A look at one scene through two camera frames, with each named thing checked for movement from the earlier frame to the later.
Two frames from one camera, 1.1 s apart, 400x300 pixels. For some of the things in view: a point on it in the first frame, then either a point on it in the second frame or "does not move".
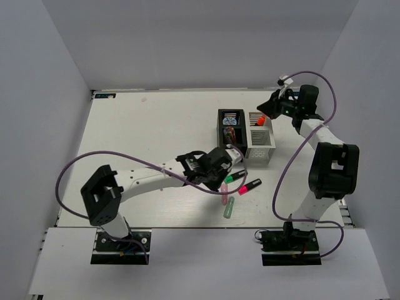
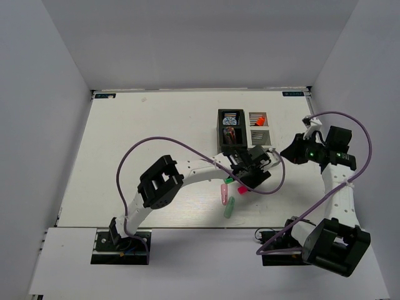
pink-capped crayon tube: x=229 y=134 does not move
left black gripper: x=216 y=186 to x=260 y=177
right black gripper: x=270 y=107 to x=293 y=152
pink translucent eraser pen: x=224 y=189 does not move
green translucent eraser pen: x=229 y=207 does not move
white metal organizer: x=261 y=144 does not move
